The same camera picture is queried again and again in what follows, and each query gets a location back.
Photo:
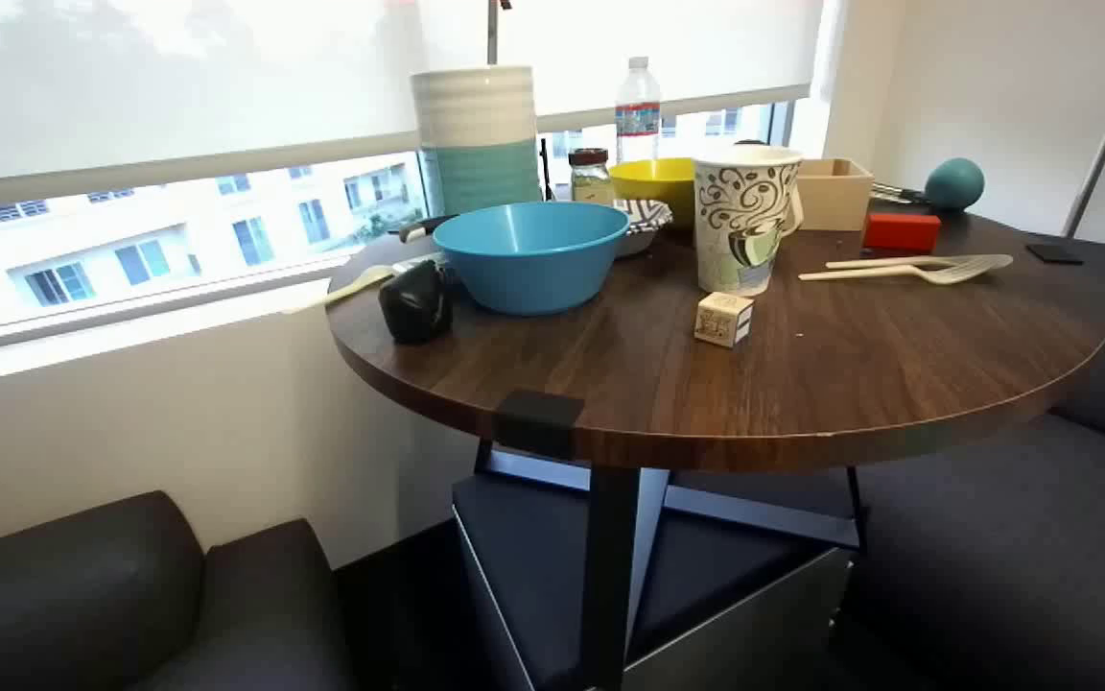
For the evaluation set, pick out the dark thin tool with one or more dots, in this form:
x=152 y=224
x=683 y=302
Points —
x=900 y=196

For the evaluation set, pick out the red rectangular block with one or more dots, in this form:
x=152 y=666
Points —
x=900 y=233

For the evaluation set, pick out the black table pedestal leg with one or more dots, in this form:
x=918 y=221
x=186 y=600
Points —
x=607 y=577

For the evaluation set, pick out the clear plastic water bottle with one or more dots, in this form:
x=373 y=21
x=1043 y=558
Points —
x=637 y=121

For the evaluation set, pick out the thin black pole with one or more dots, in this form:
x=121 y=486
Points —
x=493 y=30

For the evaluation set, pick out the small black flat patch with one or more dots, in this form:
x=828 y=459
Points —
x=1052 y=249

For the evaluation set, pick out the yellow bowl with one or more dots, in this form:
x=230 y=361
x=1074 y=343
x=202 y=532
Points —
x=652 y=187

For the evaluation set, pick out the black tape on table edge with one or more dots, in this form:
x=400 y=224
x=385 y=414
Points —
x=537 y=423

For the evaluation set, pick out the light wooden spoon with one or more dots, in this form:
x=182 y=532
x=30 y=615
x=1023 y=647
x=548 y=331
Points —
x=977 y=268

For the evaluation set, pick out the light wooden stick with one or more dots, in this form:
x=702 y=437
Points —
x=354 y=290

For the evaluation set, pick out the cream white printed block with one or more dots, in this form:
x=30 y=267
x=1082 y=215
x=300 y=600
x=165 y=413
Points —
x=721 y=320

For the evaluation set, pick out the black leather couch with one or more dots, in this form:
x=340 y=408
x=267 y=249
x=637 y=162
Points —
x=65 y=600

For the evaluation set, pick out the white building outside window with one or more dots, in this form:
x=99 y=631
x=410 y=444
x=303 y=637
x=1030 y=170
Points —
x=65 y=254

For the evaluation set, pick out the grey window frame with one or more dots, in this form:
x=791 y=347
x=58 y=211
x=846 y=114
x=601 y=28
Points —
x=131 y=309

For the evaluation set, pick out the white roller window blind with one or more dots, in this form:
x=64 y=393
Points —
x=194 y=77

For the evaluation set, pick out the small black rounded device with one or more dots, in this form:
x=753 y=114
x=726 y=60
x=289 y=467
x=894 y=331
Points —
x=415 y=303

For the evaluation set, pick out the onion salt spice jar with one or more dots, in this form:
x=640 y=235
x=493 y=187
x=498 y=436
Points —
x=592 y=176

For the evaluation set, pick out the white and teal striped canister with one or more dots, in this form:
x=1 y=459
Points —
x=478 y=126

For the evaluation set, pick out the blue plastic bowl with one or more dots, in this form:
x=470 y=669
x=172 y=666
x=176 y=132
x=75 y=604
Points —
x=528 y=268

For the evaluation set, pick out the teal ball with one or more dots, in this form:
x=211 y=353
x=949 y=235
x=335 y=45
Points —
x=955 y=183

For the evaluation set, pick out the dark grey fabric couch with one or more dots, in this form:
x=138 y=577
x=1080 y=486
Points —
x=1024 y=551

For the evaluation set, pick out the coffee print paper cup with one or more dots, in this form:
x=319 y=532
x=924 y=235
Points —
x=738 y=215

